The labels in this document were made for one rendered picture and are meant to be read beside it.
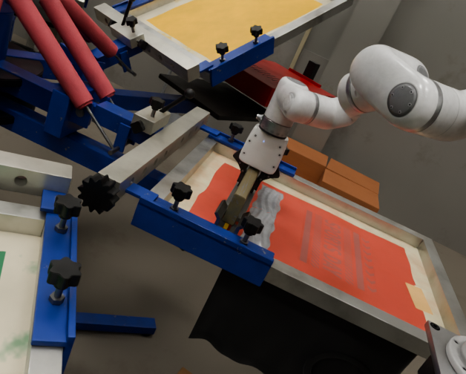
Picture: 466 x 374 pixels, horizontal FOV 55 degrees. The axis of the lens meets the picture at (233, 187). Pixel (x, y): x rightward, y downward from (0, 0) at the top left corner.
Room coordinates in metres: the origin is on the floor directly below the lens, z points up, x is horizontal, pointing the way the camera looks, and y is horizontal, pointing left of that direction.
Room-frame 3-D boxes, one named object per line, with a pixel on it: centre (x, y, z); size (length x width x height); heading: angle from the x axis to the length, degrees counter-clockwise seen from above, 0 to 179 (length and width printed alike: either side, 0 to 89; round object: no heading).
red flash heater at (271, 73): (2.33, 0.05, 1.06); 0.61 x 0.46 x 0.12; 147
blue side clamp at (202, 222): (0.81, 0.01, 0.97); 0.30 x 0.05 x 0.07; 87
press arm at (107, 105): (1.11, 0.32, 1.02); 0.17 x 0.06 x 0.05; 87
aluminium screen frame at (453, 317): (1.08, -0.24, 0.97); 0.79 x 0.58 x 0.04; 87
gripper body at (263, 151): (1.09, -0.03, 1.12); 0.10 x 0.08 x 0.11; 87
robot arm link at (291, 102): (1.06, -0.05, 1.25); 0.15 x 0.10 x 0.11; 35
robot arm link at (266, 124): (1.09, -0.03, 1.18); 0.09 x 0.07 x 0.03; 87
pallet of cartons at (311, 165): (3.62, -0.64, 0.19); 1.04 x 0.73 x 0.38; 85
